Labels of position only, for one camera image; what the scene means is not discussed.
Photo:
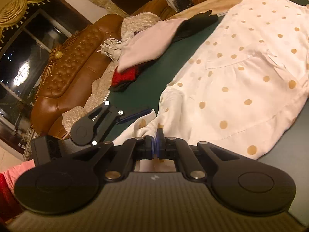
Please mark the white polka dot garment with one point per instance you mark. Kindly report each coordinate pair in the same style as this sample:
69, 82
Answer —
243, 87

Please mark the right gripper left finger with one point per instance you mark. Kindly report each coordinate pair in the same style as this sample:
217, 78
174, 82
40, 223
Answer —
124, 161

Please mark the pink sleeve of person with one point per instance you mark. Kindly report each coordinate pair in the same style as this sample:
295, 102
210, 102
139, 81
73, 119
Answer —
12, 174

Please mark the white sneaker left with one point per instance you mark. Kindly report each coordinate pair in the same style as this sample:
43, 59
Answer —
113, 48

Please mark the red garment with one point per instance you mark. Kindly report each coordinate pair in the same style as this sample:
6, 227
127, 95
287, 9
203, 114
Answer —
129, 75

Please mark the pink garment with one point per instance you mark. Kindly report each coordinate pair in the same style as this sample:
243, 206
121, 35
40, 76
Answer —
148, 44

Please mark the black garment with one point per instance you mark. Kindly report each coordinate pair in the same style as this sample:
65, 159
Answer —
188, 28

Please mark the brown leather sofa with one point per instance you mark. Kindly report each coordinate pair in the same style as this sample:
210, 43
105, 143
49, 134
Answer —
72, 68

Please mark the beige lace sofa cover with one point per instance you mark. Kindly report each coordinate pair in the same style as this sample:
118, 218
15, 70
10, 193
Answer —
100, 87

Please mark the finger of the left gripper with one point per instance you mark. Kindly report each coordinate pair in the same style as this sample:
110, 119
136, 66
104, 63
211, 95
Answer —
128, 116

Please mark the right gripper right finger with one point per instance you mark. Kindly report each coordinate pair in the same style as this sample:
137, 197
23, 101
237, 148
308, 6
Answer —
177, 150

